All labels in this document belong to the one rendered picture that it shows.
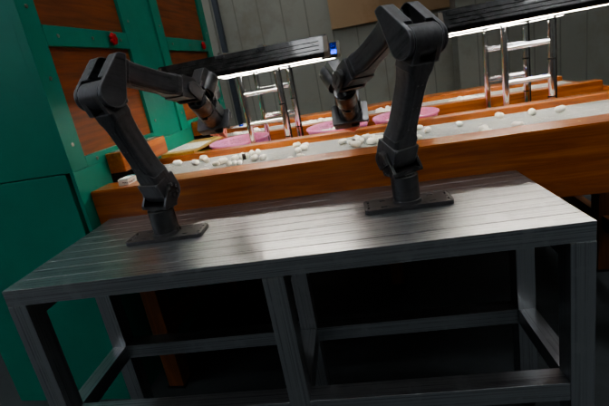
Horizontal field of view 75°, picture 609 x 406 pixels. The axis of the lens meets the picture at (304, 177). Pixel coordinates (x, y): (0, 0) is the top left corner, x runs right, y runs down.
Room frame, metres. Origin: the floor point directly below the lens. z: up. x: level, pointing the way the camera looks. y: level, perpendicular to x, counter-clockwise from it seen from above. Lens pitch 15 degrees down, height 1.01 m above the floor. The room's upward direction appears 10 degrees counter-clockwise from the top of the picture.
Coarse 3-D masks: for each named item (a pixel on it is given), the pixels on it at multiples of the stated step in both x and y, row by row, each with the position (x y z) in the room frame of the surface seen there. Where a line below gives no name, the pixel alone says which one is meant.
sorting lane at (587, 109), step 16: (544, 112) 1.28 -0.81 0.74; (560, 112) 1.23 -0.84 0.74; (576, 112) 1.19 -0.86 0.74; (592, 112) 1.16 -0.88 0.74; (608, 112) 1.12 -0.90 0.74; (432, 128) 1.36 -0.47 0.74; (448, 128) 1.32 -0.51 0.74; (464, 128) 1.27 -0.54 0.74; (496, 128) 1.19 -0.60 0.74; (320, 144) 1.44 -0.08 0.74; (336, 144) 1.39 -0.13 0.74; (368, 144) 1.29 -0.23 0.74; (256, 160) 1.36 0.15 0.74
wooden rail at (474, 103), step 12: (564, 84) 1.64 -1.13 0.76; (576, 84) 1.61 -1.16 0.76; (588, 84) 1.60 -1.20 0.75; (600, 84) 1.59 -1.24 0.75; (492, 96) 1.68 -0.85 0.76; (516, 96) 1.65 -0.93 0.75; (540, 96) 1.63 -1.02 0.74; (444, 108) 1.71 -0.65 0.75; (456, 108) 1.70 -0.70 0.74; (468, 108) 1.69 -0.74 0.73; (480, 108) 1.68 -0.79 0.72; (276, 132) 1.86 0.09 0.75
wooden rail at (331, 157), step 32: (512, 128) 1.04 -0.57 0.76; (544, 128) 0.98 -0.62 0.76; (576, 128) 0.94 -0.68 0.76; (608, 128) 0.93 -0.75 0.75; (288, 160) 1.15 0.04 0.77; (320, 160) 1.08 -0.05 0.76; (352, 160) 1.06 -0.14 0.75; (448, 160) 1.01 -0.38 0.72; (480, 160) 0.99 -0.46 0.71; (512, 160) 0.97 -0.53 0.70; (544, 160) 0.96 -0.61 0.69; (576, 160) 0.94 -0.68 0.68; (608, 160) 0.93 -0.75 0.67; (96, 192) 1.22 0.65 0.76; (128, 192) 1.20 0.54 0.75; (192, 192) 1.16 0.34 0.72; (224, 192) 1.14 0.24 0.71; (256, 192) 1.12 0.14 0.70; (288, 192) 1.10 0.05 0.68; (320, 192) 1.08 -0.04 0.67; (576, 192) 0.94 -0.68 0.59; (608, 192) 0.93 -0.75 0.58
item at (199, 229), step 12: (156, 216) 0.93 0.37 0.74; (168, 216) 0.93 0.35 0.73; (156, 228) 0.93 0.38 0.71; (168, 228) 0.93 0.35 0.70; (180, 228) 0.96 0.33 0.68; (192, 228) 0.95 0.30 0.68; (204, 228) 0.94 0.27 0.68; (132, 240) 0.95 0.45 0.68; (144, 240) 0.93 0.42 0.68; (156, 240) 0.92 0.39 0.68; (168, 240) 0.92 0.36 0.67
